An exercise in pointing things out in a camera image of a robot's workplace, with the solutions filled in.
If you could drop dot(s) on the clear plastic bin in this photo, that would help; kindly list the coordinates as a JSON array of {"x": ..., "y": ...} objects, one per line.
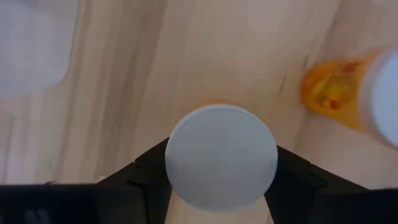
[{"x": 31, "y": 46}]

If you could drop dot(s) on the medium orange pill bottle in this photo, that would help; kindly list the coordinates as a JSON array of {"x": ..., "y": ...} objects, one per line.
[{"x": 220, "y": 158}]

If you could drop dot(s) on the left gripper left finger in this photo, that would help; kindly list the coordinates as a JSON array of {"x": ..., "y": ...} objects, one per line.
[{"x": 140, "y": 186}]

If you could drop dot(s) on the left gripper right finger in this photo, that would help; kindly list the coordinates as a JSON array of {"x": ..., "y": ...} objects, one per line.
[{"x": 311, "y": 193}]

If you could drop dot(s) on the large orange pill bottle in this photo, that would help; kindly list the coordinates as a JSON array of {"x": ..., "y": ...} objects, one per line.
[{"x": 329, "y": 93}]

